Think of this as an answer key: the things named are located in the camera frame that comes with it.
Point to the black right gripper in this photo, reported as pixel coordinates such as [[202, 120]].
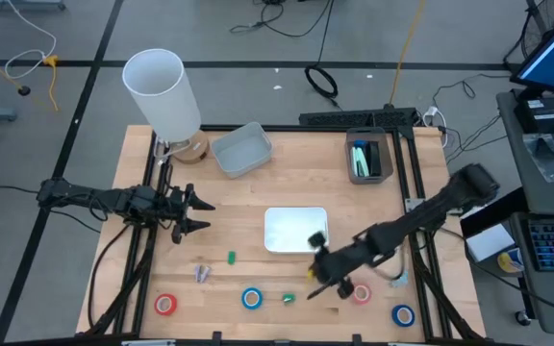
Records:
[[334, 266]]

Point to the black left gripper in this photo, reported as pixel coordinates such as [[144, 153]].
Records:
[[178, 211]]

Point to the green mini stapler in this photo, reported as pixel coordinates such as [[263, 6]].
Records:
[[231, 257]]

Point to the purple staple remover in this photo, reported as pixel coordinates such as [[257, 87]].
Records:
[[202, 274]]

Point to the light grey plastic bin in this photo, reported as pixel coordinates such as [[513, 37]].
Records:
[[241, 151]]

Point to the light blue tape roll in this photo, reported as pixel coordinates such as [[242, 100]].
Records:
[[244, 298]]

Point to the mint green stapler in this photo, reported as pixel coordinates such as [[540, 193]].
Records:
[[360, 162]]

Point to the black stapler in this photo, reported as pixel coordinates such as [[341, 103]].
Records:
[[375, 158]]

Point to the blue mini stapler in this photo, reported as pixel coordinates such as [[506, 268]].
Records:
[[360, 144]]

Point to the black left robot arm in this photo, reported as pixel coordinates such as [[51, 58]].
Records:
[[89, 199]]

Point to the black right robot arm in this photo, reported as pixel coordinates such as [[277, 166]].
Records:
[[426, 216]]

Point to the pink tape roll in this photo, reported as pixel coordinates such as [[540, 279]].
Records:
[[367, 294]]

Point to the dark blue tape roll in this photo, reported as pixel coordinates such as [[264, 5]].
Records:
[[395, 315]]

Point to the pale blue staple remover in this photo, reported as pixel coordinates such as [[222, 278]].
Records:
[[402, 279]]

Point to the red tape roll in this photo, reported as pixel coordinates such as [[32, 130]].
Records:
[[158, 304]]

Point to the white plastic bin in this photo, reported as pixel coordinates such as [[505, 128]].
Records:
[[289, 229]]

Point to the white shade wooden base lamp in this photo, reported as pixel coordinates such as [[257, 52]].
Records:
[[161, 96]]

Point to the dark translucent plastic bin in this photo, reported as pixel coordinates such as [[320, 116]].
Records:
[[387, 158]]

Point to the white cardboard box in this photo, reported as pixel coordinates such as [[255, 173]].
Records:
[[488, 242]]

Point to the black perforated bar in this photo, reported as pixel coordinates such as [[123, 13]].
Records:
[[354, 117]]

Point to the white power adapter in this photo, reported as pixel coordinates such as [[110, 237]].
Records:
[[431, 112]]

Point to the grey computer desk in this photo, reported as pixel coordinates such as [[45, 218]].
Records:
[[546, 202]]

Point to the clear plastic bag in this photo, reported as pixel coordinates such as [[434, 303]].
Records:
[[546, 154]]

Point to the black mini computer box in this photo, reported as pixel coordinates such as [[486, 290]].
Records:
[[541, 115]]

